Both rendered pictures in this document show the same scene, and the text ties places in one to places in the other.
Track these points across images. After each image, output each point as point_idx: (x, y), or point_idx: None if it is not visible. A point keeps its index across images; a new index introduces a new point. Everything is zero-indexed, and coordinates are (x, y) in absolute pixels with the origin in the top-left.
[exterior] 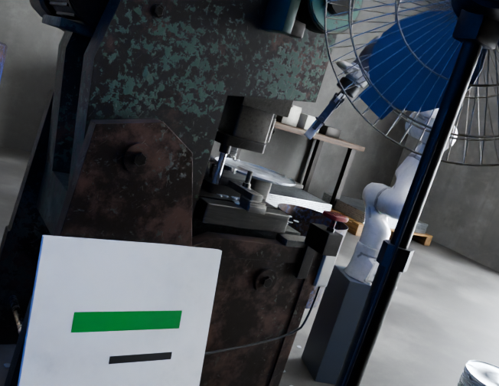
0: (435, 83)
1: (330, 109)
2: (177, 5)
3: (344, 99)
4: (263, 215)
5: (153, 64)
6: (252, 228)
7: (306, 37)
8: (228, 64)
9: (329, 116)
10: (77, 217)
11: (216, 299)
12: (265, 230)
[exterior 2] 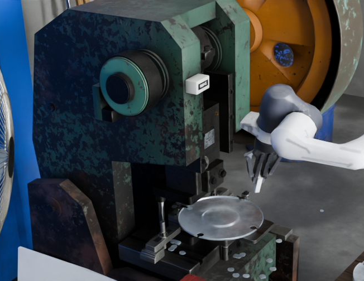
0: None
1: (247, 165)
2: (61, 101)
3: (260, 155)
4: (164, 264)
5: (61, 141)
6: (159, 273)
7: (156, 110)
8: (104, 137)
9: (272, 168)
10: (37, 239)
11: None
12: (171, 277)
